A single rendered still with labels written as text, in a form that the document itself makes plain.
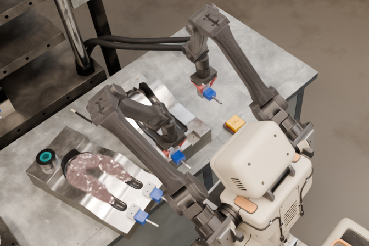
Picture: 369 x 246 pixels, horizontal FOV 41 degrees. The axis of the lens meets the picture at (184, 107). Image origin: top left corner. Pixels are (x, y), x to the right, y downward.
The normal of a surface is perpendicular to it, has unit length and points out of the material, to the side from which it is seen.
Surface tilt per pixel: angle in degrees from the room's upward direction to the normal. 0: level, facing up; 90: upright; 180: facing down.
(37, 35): 0
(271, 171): 48
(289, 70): 0
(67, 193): 15
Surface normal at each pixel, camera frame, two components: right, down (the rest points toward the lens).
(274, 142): 0.49, -0.07
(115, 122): 0.04, 0.33
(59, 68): -0.09, -0.62
